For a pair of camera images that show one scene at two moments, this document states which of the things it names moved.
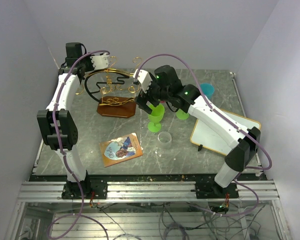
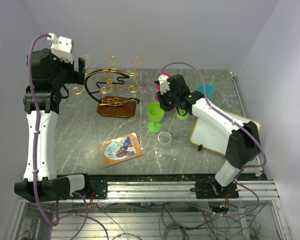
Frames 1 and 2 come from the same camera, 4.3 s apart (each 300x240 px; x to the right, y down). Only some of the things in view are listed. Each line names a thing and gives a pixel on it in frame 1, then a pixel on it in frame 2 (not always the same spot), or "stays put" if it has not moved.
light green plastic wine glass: x=155 y=117 stays put
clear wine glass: x=164 y=139 stays put
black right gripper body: x=155 y=88 → x=168 y=100
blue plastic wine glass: x=207 y=89 stays put
